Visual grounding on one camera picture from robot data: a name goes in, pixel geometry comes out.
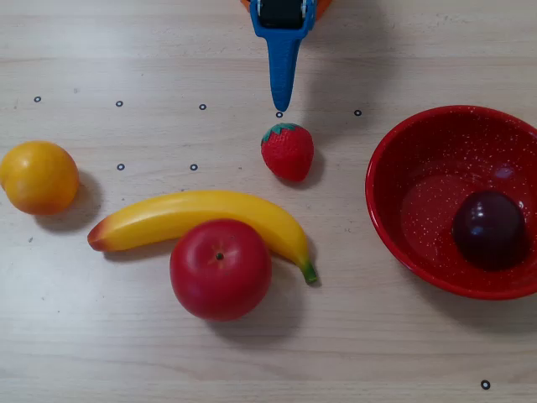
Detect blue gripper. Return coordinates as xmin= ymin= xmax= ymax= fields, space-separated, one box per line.
xmin=248 ymin=0 xmax=316 ymax=113

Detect dark purple plum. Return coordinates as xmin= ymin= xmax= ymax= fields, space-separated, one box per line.
xmin=451 ymin=190 xmax=531 ymax=272

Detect red speckled bowl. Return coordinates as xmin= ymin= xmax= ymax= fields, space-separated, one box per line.
xmin=364 ymin=104 xmax=537 ymax=301

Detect red plastic strawberry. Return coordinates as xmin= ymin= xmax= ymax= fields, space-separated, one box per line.
xmin=260 ymin=122 xmax=315 ymax=183

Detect yellow plastic banana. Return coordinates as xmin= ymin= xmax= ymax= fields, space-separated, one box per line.
xmin=86 ymin=190 xmax=319 ymax=286

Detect red plastic apple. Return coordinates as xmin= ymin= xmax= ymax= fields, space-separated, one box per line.
xmin=169 ymin=217 xmax=274 ymax=322

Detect yellow orange peach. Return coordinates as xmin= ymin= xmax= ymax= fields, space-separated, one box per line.
xmin=0 ymin=140 xmax=81 ymax=217

